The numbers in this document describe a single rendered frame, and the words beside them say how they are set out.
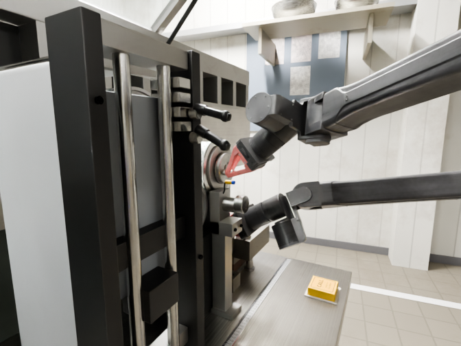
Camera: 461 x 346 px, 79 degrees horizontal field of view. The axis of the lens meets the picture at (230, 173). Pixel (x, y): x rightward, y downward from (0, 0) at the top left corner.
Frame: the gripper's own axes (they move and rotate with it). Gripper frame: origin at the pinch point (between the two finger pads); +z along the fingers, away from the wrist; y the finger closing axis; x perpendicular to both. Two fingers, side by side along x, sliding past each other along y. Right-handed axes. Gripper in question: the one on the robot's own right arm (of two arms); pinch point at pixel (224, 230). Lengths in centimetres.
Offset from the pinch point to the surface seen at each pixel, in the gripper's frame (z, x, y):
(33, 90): -11, 33, -41
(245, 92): 4, 57, 79
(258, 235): -2.8, -6.6, 10.7
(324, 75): -21, 81, 251
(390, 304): 10, -119, 166
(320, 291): -14.5, -25.2, 6.5
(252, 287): 2.1, -18.0, 2.9
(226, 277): -2.3, -9.1, -10.7
